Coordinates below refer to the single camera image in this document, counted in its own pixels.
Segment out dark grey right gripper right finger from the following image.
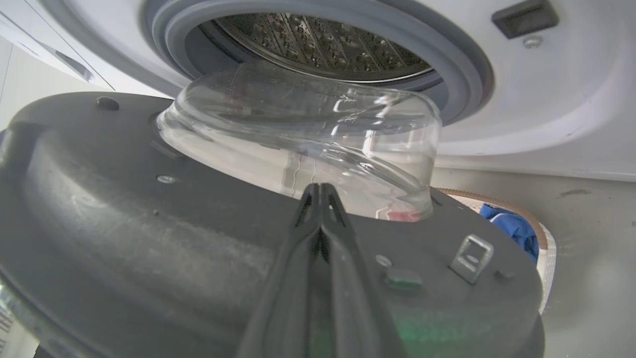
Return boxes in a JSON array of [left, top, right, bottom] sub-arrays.
[[318, 183, 409, 358]]

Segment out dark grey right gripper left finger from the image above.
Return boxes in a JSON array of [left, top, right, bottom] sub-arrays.
[[237, 183, 321, 358]]

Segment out grey washing machine door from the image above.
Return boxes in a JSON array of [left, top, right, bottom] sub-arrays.
[[0, 91, 545, 358]]

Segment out metal door latch hook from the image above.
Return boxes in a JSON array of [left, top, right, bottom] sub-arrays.
[[449, 234, 495, 285]]

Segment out clear glass door bowl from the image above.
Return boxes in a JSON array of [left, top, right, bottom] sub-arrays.
[[156, 61, 443, 222]]

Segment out grey rubber door gasket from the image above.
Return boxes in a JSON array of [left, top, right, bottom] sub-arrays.
[[145, 0, 494, 126]]

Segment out white washing machine body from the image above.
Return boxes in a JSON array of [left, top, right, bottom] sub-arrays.
[[0, 0, 636, 182]]

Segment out black door latch socket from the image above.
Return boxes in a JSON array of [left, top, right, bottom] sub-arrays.
[[491, 0, 560, 40]]

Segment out blue garment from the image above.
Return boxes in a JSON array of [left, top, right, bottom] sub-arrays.
[[479, 203, 540, 264]]

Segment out white woven laundry basket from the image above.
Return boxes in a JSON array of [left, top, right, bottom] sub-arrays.
[[436, 187, 557, 315]]

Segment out perforated steel drum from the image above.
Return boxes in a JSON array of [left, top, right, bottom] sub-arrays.
[[214, 13, 434, 83]]

